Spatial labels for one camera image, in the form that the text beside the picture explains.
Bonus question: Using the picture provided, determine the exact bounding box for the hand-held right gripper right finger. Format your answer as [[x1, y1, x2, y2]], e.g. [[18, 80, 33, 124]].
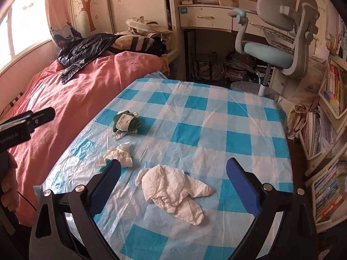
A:
[[226, 158, 319, 260]]

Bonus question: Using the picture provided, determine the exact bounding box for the grey and blue desk chair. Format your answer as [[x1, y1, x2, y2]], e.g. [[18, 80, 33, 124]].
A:
[[228, 0, 321, 97]]

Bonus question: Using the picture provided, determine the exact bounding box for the blue checkered plastic tablecloth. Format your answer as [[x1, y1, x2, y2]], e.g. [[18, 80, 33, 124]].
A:
[[33, 77, 295, 260]]

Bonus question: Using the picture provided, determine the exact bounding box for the white book rack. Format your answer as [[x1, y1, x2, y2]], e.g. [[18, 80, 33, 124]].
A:
[[298, 51, 347, 234]]

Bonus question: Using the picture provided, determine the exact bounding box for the large white paper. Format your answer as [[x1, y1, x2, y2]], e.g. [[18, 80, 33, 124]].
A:
[[136, 165, 214, 226]]

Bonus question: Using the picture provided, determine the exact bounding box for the pink curtain with blue print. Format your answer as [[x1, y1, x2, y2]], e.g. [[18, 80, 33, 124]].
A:
[[45, 0, 82, 47]]

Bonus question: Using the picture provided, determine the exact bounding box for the small white tissue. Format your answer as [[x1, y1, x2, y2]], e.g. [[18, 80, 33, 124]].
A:
[[95, 141, 134, 168]]

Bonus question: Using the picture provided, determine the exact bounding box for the row of colourful thin books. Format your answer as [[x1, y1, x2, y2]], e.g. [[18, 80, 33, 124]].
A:
[[312, 160, 347, 224]]

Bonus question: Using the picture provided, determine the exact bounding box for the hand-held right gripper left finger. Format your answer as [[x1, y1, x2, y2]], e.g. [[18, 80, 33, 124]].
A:
[[29, 159, 122, 260]]

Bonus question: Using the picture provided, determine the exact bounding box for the green packet with white label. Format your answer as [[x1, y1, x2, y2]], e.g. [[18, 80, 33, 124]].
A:
[[112, 110, 142, 139]]

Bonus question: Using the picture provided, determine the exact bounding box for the black shiny jacket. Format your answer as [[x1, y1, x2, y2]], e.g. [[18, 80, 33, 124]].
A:
[[57, 33, 120, 84]]

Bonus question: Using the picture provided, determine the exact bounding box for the row of red-spined books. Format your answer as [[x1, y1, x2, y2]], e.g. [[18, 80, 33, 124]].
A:
[[325, 62, 347, 109]]

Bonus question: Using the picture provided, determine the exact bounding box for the pink bed blanket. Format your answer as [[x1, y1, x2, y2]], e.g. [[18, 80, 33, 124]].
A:
[[0, 51, 169, 227]]

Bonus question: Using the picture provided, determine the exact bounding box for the pile of bags under desk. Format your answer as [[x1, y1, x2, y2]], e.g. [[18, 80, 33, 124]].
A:
[[190, 51, 261, 82]]

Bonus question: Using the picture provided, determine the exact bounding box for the cream tote bag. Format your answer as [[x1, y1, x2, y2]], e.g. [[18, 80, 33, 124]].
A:
[[282, 57, 326, 109]]

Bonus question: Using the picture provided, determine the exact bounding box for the white desk with drawers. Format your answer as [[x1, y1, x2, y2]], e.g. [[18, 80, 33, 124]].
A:
[[177, 3, 272, 36]]

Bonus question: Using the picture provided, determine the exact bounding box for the window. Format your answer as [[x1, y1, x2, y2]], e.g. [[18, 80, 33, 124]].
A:
[[0, 0, 52, 69]]

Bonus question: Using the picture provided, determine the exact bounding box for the striped cushion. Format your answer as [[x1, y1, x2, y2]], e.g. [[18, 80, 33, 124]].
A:
[[8, 92, 25, 109]]

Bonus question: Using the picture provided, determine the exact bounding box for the person's left hand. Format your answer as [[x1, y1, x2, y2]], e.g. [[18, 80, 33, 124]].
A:
[[0, 167, 20, 212]]

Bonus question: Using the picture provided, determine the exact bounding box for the beige canvas backpack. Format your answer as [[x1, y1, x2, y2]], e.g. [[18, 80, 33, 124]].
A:
[[125, 17, 173, 37]]

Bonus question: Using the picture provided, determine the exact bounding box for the white bag with red handles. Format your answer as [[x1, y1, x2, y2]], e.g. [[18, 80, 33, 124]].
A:
[[287, 104, 318, 139]]

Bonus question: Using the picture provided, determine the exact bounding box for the wardrobe with tree decoration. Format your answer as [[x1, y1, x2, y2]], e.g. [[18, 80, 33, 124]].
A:
[[45, 0, 171, 37]]

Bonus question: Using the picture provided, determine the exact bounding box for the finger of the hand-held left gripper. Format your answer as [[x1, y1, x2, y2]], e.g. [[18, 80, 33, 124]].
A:
[[0, 110, 33, 128], [25, 107, 56, 135]]

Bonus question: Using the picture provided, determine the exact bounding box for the tan striped cloth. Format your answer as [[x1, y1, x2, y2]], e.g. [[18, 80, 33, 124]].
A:
[[108, 34, 167, 58]]

